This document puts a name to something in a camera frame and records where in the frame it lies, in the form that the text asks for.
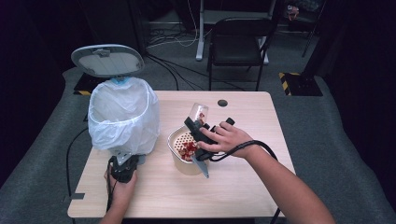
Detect black cabinet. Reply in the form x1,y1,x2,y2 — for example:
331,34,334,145
77,0,148,60

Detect hand-held gripper cable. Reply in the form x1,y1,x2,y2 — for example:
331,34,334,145
209,139,282,224
106,157,116,213

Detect black folding chair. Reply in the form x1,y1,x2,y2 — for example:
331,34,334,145
206,17,278,91

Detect white desk frame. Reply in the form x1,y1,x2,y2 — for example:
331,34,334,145
194,0,277,65

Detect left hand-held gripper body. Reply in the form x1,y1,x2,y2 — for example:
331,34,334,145
108,151,139,184

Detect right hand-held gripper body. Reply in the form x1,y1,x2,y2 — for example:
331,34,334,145
190,117,236,179

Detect white plastic bin bag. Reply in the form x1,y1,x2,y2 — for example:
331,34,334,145
87,77,162,157

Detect white floor cable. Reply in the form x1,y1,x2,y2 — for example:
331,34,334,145
147,0,200,49

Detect person's left hand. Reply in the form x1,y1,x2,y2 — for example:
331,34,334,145
104,171,138,208

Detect person's right hand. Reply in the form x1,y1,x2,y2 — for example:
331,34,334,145
197,121,255,159

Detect black cable beside table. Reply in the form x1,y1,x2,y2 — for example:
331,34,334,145
65,126,90,197

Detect white pedal trash bin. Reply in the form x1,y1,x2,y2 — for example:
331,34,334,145
70,44,162,166

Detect clear plastic cup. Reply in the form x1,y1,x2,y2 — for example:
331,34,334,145
188,102,210,126

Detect beige container with perforated strainer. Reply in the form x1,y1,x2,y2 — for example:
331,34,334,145
167,124,217,176

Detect black floor cables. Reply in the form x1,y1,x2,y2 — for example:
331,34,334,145
145,51,247,91

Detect left hand-held gripper cable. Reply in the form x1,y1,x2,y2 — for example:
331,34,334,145
106,157,116,213

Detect grey table edge bracket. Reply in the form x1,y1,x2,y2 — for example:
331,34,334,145
63,192,86,203

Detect black tripod leg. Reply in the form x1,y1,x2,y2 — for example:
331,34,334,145
301,1,327,59

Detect right hand-held gripper cable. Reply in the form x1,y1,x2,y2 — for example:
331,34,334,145
209,139,282,224

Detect black stand base striped edge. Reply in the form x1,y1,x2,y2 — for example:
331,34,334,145
73,72,108,97
278,72,324,97

